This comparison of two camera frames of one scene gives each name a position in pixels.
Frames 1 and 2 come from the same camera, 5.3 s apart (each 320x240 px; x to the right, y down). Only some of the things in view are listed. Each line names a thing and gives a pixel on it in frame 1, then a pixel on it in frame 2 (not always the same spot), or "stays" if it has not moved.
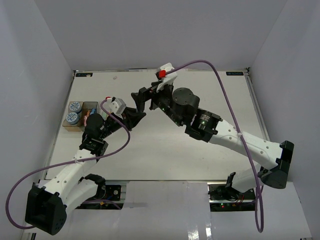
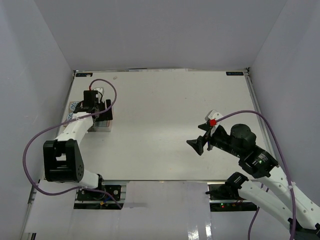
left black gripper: (131, 117) -> (107, 114)
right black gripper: (140, 98) -> (198, 144)
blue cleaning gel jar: (72, 118) stays
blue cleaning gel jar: (76, 107) stays
